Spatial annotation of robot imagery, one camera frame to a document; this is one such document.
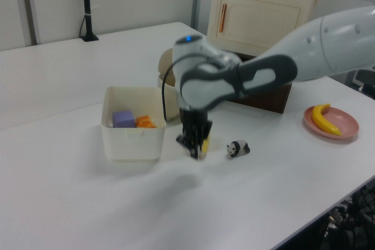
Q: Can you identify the orange toy piece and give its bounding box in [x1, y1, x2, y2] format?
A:
[135, 115, 158, 129]

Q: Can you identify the beige trash can with lid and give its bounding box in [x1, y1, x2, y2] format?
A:
[157, 47, 184, 124]

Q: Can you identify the pink plate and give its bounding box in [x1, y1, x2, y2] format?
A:
[303, 105, 360, 143]

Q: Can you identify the cream toy cabinet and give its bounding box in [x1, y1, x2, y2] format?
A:
[206, 0, 322, 57]

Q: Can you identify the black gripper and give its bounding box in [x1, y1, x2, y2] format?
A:
[175, 108, 213, 162]

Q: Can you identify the orange cabinet door handle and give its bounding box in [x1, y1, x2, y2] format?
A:
[218, 3, 228, 33]

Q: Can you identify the black cable on pole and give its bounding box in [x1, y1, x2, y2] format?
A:
[79, 12, 87, 39]

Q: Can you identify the purple foam block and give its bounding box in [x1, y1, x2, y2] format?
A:
[112, 110, 137, 129]

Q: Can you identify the black white panda figurine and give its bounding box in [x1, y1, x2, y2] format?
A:
[226, 139, 251, 159]

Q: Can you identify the grey metal frame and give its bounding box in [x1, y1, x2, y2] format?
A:
[345, 68, 375, 99]

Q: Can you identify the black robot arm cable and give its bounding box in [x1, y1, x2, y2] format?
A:
[160, 53, 212, 122]

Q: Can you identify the yellow toy banana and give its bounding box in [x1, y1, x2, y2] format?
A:
[311, 103, 343, 136]

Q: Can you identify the white square plastic bin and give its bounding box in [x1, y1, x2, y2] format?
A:
[101, 85, 167, 162]

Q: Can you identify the black pole stand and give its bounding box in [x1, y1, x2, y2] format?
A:
[80, 0, 100, 42]

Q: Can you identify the dark brown wooden drawer box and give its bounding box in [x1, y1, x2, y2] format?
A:
[225, 50, 294, 115]

